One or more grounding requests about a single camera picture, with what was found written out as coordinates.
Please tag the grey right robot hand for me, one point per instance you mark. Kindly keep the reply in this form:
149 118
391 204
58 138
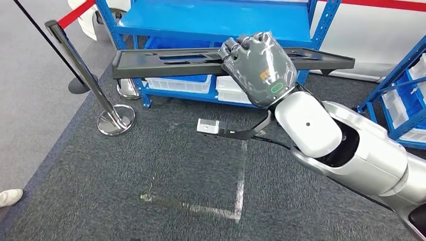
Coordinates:
259 70

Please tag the black plastic panel part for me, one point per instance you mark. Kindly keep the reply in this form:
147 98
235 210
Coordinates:
166 70

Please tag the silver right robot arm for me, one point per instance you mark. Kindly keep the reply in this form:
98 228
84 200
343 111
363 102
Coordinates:
366 156

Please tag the blue metal shelf rack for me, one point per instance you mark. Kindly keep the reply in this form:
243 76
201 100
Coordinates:
392 78
216 16

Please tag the blue plastic bin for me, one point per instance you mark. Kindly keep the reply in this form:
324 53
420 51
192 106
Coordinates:
412 99
189 78

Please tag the white car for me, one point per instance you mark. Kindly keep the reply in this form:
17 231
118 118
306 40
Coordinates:
366 40

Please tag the silver floor tape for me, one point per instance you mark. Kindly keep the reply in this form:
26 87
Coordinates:
239 186

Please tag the thin black stanchion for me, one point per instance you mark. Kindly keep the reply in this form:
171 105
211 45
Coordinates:
78 86

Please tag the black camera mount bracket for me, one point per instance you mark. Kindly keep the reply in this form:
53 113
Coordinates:
243 134

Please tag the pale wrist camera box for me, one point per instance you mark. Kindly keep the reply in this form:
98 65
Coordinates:
207 126

